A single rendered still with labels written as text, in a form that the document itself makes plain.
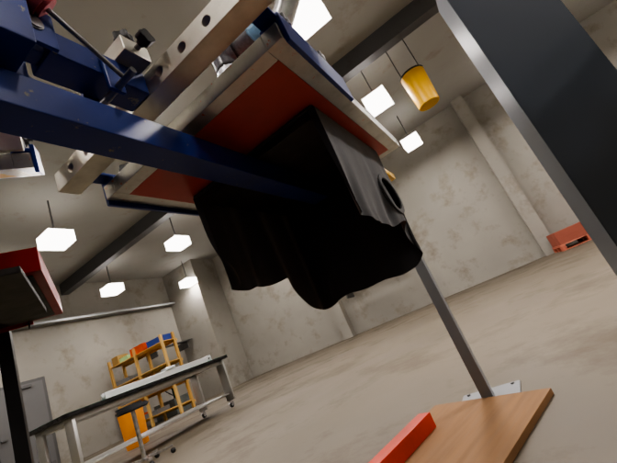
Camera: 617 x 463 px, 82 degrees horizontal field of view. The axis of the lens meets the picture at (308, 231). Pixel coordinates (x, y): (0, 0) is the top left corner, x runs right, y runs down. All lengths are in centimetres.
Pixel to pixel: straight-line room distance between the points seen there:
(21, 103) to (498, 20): 99
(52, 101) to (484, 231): 995
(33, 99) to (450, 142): 1037
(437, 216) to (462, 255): 123
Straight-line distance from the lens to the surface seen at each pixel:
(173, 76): 78
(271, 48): 74
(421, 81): 648
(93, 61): 77
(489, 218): 1024
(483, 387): 154
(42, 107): 62
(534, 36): 109
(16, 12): 66
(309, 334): 1189
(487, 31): 110
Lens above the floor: 45
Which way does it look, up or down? 15 degrees up
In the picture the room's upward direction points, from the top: 24 degrees counter-clockwise
